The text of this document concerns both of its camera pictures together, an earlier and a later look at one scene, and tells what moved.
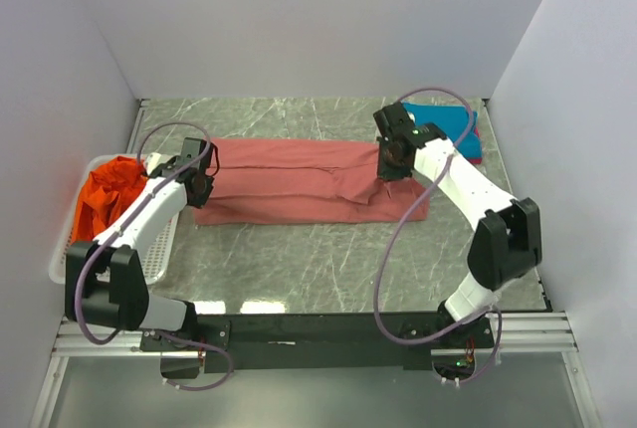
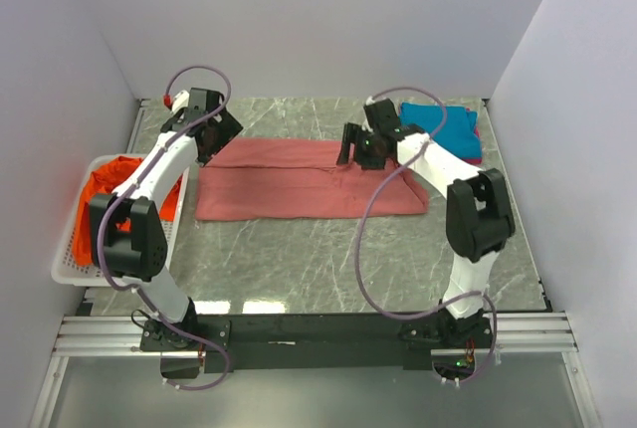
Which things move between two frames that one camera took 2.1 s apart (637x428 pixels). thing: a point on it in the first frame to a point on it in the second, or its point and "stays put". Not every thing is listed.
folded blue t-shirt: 458,123 stays put
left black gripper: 199,202 to 229,128
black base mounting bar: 305,342 stays put
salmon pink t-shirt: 308,180 stays put
